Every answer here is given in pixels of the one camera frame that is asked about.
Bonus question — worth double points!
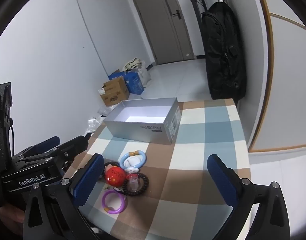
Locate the wood framed white panel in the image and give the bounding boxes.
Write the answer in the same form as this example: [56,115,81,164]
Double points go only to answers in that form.
[247,0,306,153]

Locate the clear plastic bags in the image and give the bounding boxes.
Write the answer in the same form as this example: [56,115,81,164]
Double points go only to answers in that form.
[84,105,118,136]

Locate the purple bracelet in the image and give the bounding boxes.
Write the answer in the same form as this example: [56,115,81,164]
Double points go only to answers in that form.
[101,189,126,214]

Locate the person's left hand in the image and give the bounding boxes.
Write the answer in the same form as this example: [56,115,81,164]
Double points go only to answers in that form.
[0,204,26,236]

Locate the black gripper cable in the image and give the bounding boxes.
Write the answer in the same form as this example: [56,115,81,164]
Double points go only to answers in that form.
[8,123,15,156]

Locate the black coat rack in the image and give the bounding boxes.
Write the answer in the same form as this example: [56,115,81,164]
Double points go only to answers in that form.
[183,0,227,28]

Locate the white cloth bag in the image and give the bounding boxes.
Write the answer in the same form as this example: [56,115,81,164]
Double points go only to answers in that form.
[121,58,151,88]

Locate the blue cardboard box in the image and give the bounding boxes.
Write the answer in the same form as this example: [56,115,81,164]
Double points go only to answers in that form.
[108,70,145,95]

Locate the light blue bracelet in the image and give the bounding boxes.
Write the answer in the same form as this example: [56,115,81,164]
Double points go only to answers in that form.
[119,150,146,169]

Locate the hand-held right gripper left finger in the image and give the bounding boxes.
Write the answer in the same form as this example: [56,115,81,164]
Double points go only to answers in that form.
[22,153,104,240]

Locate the grey door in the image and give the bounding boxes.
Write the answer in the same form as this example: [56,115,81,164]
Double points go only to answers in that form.
[127,0,195,65]

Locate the checkered tablecloth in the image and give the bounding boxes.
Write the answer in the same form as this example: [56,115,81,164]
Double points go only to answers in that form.
[65,99,251,240]

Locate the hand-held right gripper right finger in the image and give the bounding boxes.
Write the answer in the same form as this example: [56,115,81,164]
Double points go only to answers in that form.
[207,154,291,240]

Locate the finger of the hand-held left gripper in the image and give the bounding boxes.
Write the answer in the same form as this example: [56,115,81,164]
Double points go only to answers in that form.
[12,136,61,161]
[16,135,91,173]

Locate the black hanging backpack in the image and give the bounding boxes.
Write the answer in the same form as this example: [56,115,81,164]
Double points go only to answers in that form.
[201,2,247,101]

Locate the brown cardboard box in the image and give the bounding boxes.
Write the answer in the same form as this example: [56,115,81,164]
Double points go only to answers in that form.
[98,77,130,107]

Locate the silver grey cardboard box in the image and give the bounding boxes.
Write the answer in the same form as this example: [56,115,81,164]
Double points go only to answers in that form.
[103,97,181,145]

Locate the red round badge hair tie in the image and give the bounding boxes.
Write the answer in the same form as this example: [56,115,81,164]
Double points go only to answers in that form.
[103,161,125,187]

